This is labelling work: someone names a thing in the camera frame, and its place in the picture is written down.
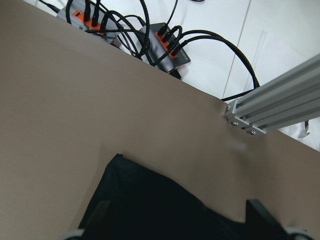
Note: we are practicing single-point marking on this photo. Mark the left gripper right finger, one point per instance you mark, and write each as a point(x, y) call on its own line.
point(260, 224)

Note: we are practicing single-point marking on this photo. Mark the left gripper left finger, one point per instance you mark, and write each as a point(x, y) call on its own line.
point(97, 218)

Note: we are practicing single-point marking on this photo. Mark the black printed t-shirt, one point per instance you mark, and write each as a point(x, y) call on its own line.
point(146, 205)

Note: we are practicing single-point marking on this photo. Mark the red black power strip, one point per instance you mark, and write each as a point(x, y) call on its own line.
point(76, 13)
point(158, 47)

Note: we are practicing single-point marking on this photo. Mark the aluminium frame post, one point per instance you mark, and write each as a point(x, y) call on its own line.
point(289, 99)

